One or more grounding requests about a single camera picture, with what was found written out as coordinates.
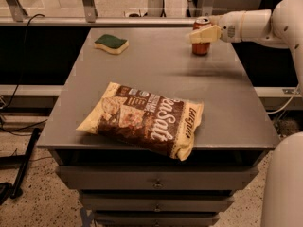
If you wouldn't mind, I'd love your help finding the green and yellow sponge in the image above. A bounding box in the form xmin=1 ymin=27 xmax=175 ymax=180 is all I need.
xmin=94 ymin=34 xmax=129 ymax=55

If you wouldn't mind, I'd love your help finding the red coke can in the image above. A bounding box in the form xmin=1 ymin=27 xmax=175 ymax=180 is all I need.
xmin=192 ymin=16 xmax=211 ymax=56

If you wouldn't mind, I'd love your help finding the metal railing frame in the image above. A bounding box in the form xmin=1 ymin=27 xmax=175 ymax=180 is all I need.
xmin=0 ymin=0 xmax=276 ymax=28

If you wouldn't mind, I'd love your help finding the middle grey drawer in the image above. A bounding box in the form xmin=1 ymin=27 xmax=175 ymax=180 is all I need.
xmin=80 ymin=194 xmax=234 ymax=212

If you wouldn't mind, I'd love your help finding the grey drawer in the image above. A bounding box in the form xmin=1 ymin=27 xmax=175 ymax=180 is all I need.
xmin=80 ymin=194 xmax=234 ymax=212
xmin=95 ymin=212 xmax=220 ymax=227
xmin=56 ymin=166 xmax=258 ymax=190

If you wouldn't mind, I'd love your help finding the top grey drawer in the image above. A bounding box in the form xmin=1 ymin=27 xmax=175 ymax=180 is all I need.
xmin=56 ymin=166 xmax=258 ymax=190

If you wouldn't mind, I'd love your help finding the black stand leg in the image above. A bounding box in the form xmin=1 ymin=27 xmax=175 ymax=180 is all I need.
xmin=0 ymin=128 xmax=41 ymax=205

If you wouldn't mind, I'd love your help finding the brown sea salt chip bag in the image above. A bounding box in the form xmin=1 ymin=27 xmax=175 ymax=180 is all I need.
xmin=78 ymin=82 xmax=204 ymax=161

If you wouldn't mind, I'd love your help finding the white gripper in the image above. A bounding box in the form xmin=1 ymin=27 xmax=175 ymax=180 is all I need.
xmin=189 ymin=9 xmax=273 ymax=44

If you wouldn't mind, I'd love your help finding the bottom grey drawer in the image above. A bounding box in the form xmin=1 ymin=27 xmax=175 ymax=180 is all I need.
xmin=95 ymin=212 xmax=220 ymax=227

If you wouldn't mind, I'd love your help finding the grey drawer cabinet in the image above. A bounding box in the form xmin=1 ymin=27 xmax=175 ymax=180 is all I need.
xmin=38 ymin=28 xmax=278 ymax=227

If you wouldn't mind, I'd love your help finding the black cable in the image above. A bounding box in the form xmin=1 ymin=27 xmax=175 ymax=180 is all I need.
xmin=0 ymin=13 xmax=46 ymax=111

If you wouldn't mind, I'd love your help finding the white cable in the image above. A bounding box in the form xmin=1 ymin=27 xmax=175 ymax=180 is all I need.
xmin=266 ymin=84 xmax=300 ymax=115

